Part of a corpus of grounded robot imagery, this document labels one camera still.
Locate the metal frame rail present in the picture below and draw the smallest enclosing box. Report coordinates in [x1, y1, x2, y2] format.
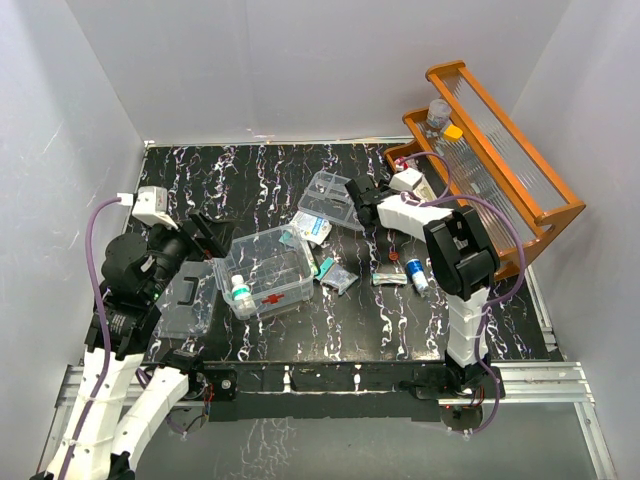
[49, 279, 616, 480]

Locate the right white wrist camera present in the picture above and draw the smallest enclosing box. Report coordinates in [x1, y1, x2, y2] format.
[389, 168, 423, 192]

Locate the orange wooden shelf rack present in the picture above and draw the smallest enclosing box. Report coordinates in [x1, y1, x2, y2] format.
[385, 60, 585, 280]

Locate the white blue gauze packet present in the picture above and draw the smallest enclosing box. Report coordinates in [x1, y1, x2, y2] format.
[290, 211, 332, 248]

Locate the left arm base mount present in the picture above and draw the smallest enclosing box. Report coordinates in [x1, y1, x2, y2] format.
[160, 349, 237, 418]

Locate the clear compartment organizer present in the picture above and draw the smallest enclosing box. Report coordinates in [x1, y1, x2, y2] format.
[298, 171, 365, 232]

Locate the clear jar on shelf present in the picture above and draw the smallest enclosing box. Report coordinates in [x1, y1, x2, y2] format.
[426, 99, 452, 130]

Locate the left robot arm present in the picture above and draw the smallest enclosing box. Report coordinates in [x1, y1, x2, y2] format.
[35, 212, 234, 479]

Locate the teal bandage packet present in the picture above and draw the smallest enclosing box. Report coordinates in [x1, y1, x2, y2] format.
[315, 258, 335, 281]

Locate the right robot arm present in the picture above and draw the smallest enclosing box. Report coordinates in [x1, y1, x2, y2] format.
[346, 175, 501, 398]

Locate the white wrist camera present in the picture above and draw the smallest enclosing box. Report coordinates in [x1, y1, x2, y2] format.
[132, 186, 178, 230]
[389, 168, 423, 192]

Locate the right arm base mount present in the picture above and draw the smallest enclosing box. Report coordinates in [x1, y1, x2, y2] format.
[398, 363, 506, 402]

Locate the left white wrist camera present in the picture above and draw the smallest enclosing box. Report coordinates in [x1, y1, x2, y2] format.
[132, 186, 178, 230]

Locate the white green capped bottle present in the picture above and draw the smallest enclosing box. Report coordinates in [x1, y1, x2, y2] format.
[231, 274, 256, 319]

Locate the dark pill blister pack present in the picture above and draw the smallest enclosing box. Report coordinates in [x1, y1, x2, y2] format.
[320, 264, 358, 295]

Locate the blue white spray bottle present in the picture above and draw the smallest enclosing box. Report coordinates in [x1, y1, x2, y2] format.
[406, 258, 429, 298]

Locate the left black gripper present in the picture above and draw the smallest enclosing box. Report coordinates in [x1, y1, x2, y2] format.
[144, 209, 237, 300]

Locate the beige medicine box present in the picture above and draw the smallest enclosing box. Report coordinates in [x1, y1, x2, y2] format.
[414, 176, 437, 202]

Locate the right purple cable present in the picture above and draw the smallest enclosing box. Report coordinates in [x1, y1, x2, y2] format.
[399, 151, 526, 436]

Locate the clear first aid box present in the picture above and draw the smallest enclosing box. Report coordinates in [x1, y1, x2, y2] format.
[213, 225, 315, 321]

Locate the yellow capped bottle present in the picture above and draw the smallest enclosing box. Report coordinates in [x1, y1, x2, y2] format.
[442, 124, 463, 142]

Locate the clear box lid with handle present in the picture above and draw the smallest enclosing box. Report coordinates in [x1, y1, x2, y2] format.
[154, 261, 218, 340]

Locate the red white medicine box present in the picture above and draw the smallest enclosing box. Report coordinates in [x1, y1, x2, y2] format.
[395, 157, 408, 172]

